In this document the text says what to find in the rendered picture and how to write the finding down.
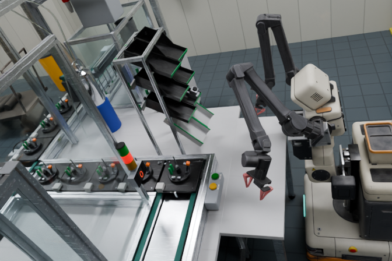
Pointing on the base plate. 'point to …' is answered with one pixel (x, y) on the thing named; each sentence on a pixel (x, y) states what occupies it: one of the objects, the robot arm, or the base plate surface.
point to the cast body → (193, 92)
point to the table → (266, 211)
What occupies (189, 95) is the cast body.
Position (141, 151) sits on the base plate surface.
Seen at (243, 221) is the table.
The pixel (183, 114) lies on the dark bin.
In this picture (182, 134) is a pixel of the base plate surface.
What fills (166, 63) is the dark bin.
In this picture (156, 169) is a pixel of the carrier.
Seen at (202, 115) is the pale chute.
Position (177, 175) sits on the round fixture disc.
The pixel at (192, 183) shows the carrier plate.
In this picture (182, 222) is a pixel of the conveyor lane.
